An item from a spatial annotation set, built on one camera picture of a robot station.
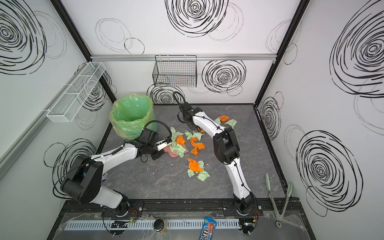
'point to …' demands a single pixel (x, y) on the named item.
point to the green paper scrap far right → (231, 122)
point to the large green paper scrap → (174, 134)
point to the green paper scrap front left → (190, 173)
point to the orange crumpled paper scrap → (180, 140)
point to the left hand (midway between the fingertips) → (163, 148)
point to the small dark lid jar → (158, 225)
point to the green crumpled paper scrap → (194, 135)
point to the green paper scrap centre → (201, 164)
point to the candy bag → (207, 232)
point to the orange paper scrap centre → (194, 165)
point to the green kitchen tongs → (278, 216)
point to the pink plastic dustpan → (173, 154)
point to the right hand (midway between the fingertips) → (197, 123)
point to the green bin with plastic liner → (130, 113)
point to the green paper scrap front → (176, 147)
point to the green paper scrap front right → (203, 175)
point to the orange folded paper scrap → (199, 145)
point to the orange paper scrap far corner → (224, 118)
